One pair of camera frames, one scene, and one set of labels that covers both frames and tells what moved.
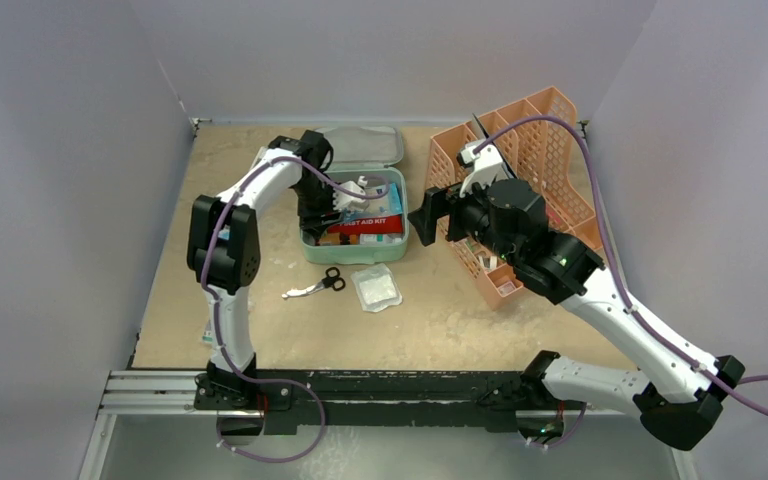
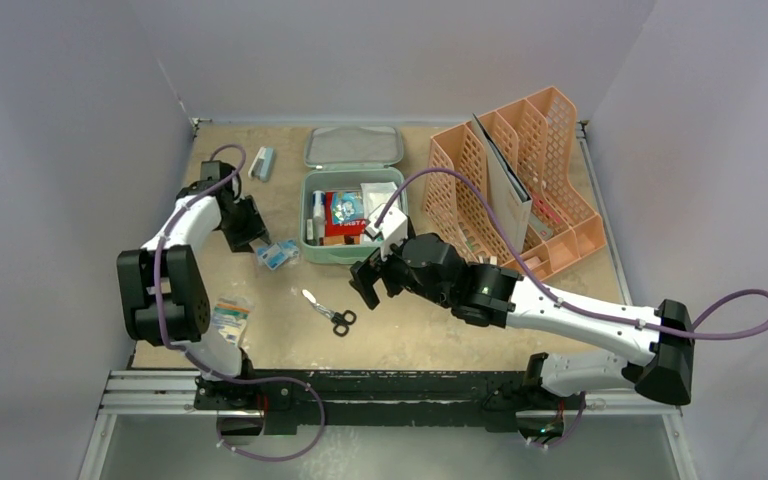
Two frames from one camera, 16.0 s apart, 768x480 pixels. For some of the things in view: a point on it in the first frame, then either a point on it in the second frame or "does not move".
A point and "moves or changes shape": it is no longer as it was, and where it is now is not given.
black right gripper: x=438 y=214 to x=379 y=275
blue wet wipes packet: x=394 y=199 moves or changes shape
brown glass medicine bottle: x=337 y=238 does not move
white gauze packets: x=377 y=288 moves or changes shape
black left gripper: x=315 y=223 to x=241 y=242
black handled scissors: x=332 y=279 to x=341 y=320
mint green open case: x=370 y=194 does not move
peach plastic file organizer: x=536 y=138 does not move
